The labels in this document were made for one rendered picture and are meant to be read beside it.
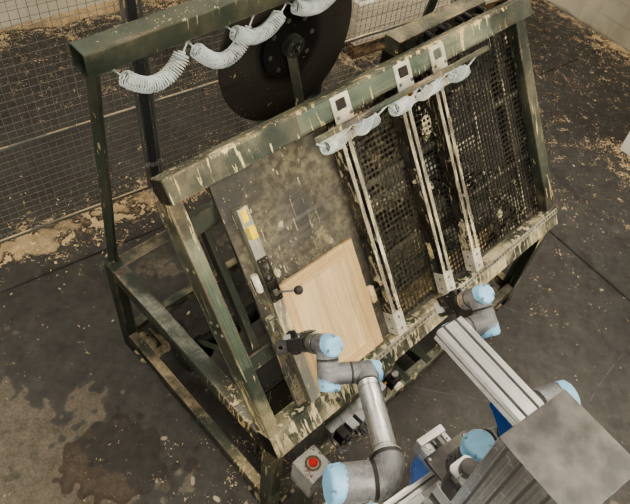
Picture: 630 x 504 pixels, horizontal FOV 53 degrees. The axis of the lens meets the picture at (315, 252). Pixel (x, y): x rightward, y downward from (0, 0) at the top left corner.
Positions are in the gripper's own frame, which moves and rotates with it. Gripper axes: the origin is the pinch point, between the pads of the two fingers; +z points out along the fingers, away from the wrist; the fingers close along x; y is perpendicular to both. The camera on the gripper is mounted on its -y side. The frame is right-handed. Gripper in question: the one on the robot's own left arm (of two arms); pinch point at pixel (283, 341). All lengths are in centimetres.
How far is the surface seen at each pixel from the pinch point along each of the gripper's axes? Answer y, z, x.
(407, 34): 101, 27, 132
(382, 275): 64, 22, 17
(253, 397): -6.1, 23.7, -23.0
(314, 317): 27.8, 25.9, 4.0
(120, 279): -34, 116, 33
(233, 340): -13.9, 16.1, 2.2
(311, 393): 23.7, 31.1, -29.0
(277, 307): 7.6, 18.2, 11.7
